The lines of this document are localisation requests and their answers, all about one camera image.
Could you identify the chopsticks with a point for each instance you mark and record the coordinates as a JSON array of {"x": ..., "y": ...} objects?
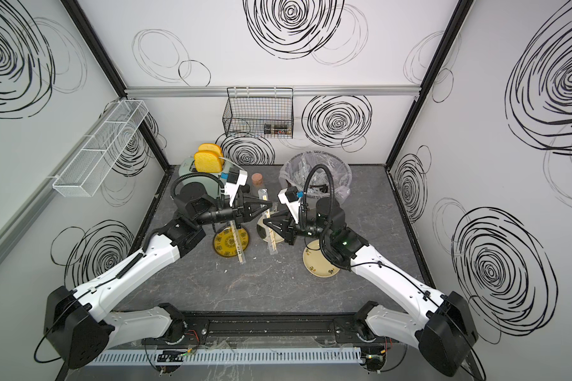
[
  {"x": 272, "y": 239},
  {"x": 238, "y": 244},
  {"x": 264, "y": 195}
]

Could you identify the white mesh wall shelf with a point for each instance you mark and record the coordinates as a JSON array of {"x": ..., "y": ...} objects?
[{"x": 115, "y": 146}]

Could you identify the yellow toast slice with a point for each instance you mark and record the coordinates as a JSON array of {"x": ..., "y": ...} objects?
[
  {"x": 208, "y": 162},
  {"x": 208, "y": 147}
]

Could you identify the black wire wall basket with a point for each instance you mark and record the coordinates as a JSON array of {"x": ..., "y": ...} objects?
[{"x": 266, "y": 112}]

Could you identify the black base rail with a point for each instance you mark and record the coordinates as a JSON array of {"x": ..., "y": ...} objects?
[{"x": 344, "y": 328}]

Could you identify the black mesh trash bin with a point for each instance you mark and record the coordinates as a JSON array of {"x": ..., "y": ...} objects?
[{"x": 314, "y": 176}]

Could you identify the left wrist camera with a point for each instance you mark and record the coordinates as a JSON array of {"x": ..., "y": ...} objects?
[{"x": 234, "y": 179}]

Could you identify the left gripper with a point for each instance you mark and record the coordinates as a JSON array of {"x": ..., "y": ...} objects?
[{"x": 241, "y": 213}]

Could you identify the cream plate with red marks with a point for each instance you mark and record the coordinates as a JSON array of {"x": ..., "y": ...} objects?
[{"x": 315, "y": 262}]

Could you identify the cream plate with black patch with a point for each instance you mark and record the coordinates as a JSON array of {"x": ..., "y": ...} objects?
[{"x": 267, "y": 234}]

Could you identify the rear yellow toast slice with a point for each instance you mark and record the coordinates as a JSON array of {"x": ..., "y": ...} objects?
[{"x": 208, "y": 147}]

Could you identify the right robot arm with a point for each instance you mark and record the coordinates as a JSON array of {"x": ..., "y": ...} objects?
[{"x": 440, "y": 326}]

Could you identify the yellow patterned plate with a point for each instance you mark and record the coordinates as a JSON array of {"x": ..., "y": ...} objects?
[{"x": 224, "y": 242}]

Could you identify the front yellow toast slice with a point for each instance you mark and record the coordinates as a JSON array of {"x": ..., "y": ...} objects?
[{"x": 208, "y": 162}]

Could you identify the white slotted cable duct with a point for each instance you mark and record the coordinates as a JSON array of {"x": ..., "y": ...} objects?
[{"x": 165, "y": 357}]

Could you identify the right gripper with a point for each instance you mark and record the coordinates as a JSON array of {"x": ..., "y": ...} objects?
[{"x": 290, "y": 227}]

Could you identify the mint green toaster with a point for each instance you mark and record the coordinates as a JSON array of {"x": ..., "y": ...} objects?
[{"x": 212, "y": 188}]

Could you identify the pink lid glass jar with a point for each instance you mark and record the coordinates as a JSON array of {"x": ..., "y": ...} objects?
[{"x": 257, "y": 180}]

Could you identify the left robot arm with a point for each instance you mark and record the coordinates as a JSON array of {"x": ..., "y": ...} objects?
[{"x": 81, "y": 323}]

